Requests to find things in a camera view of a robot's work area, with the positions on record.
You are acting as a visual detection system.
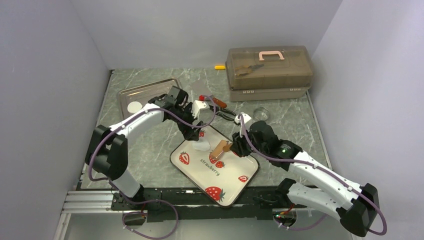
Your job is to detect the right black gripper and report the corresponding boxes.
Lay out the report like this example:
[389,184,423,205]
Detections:
[230,125,268,158]

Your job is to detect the wooden rolling pin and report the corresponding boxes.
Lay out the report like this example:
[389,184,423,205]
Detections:
[209,140,233,160]

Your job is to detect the strawberry pattern white tray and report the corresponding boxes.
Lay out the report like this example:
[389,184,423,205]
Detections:
[169,126,260,208]

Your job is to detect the spatula with wooden handle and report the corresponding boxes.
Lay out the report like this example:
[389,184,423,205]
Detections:
[212,97,227,109]

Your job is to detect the white dough ball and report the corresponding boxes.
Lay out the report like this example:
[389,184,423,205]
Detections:
[191,138,211,152]

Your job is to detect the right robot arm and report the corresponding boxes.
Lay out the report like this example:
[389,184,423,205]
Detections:
[230,118,387,237]

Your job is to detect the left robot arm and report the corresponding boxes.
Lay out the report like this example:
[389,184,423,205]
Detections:
[85,86,209,210]

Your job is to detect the flat round dough wrapper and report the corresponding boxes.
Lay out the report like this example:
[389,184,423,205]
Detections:
[127,101,143,114]

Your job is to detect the steel baking tray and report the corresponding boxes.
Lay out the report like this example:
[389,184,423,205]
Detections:
[117,77,181,119]

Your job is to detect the yellow small object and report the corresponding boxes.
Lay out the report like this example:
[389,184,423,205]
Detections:
[214,65,226,71]

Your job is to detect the brown translucent tool box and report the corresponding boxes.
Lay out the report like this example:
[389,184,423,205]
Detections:
[225,45,314,102]

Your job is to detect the round metal cutter ring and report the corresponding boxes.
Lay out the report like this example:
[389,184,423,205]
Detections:
[253,107,271,122]

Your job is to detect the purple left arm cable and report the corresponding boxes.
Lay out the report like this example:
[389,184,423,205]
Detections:
[87,95,218,239]

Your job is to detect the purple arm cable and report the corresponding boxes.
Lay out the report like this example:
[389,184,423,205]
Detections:
[239,114,388,237]
[87,95,218,239]

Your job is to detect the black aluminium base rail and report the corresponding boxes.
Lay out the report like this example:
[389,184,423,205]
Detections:
[62,186,291,223]

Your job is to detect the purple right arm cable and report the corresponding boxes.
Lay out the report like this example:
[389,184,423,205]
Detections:
[239,114,388,237]

